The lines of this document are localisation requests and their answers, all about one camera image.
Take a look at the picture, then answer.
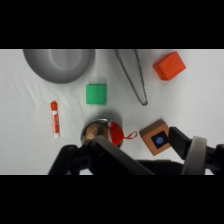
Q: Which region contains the red and white marker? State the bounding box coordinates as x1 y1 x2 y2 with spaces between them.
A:
50 101 61 139

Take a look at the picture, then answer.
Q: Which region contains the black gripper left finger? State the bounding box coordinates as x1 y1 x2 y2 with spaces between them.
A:
48 134 156 175

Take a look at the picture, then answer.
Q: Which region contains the small metal pan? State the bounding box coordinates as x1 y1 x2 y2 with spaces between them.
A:
80 117 125 148

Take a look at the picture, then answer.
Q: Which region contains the gingerbread plush with red hat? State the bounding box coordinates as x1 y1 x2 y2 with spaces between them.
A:
84 121 138 147

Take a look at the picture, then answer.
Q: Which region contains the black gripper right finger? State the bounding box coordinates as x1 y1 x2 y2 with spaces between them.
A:
168 126 224 175

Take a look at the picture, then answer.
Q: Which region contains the grey bowl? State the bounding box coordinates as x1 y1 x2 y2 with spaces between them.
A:
22 49 96 85

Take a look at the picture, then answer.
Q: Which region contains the wooden block with blue dot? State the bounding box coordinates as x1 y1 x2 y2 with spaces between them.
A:
138 118 173 157

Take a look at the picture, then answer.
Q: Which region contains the green cube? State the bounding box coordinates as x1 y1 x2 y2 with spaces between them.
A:
85 83 108 106

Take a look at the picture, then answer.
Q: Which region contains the red wooden cube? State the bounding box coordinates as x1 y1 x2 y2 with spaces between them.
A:
152 50 187 82

